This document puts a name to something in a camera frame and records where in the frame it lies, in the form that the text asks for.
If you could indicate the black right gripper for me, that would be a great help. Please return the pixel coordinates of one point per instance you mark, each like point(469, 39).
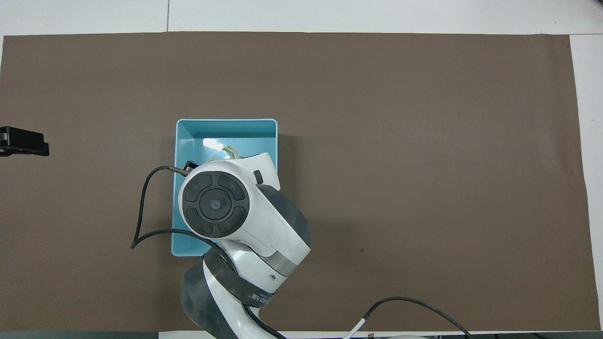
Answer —
point(190, 166)

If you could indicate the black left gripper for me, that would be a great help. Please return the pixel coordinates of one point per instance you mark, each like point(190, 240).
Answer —
point(23, 141)

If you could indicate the white horse toy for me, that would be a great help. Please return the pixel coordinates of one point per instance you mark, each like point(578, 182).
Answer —
point(231, 151)

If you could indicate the light blue storage box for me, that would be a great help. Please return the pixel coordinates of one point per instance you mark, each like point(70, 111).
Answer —
point(198, 136)

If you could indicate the brown table mat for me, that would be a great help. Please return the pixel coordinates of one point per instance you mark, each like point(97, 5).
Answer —
point(424, 141)

